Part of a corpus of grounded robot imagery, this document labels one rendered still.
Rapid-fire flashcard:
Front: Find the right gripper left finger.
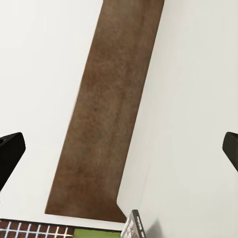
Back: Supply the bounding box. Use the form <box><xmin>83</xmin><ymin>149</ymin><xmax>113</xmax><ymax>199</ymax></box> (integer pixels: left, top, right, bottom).
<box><xmin>0</xmin><ymin>132</ymin><xmax>26</xmax><ymax>191</ymax></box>

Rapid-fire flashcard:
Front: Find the hardback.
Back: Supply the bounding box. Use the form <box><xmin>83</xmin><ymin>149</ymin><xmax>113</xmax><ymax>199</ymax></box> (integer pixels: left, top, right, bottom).
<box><xmin>121</xmin><ymin>209</ymin><xmax>146</xmax><ymax>238</ymax></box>

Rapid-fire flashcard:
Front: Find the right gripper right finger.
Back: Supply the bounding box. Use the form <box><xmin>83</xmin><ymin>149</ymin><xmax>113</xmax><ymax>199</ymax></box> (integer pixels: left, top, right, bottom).
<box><xmin>222</xmin><ymin>132</ymin><xmax>238</xmax><ymax>172</ymax></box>

